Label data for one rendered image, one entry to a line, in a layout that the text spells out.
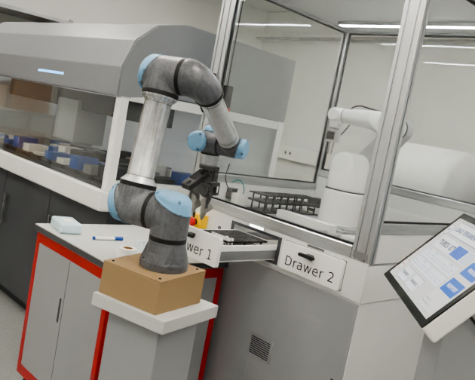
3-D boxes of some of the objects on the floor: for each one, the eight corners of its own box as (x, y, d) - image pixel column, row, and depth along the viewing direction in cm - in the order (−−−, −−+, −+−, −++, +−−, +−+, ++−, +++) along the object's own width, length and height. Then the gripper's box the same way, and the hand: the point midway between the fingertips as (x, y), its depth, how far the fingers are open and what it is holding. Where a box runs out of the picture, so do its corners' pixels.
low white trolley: (79, 463, 218) (112, 265, 210) (10, 388, 261) (35, 222, 253) (197, 427, 259) (228, 261, 251) (120, 368, 302) (145, 225, 294)
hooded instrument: (72, 369, 291) (132, 6, 272) (-54, 260, 421) (-20, 9, 402) (242, 338, 376) (297, 61, 357) (93, 255, 506) (127, 49, 487)
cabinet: (316, 515, 214) (362, 305, 205) (151, 389, 286) (180, 230, 277) (437, 448, 281) (476, 288, 272) (280, 360, 353) (306, 231, 344)
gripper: (227, 168, 230) (218, 221, 233) (205, 162, 236) (197, 214, 239) (213, 168, 223) (204, 222, 226) (191, 162, 229) (182, 215, 232)
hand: (196, 215), depth 230 cm, fingers open, 3 cm apart
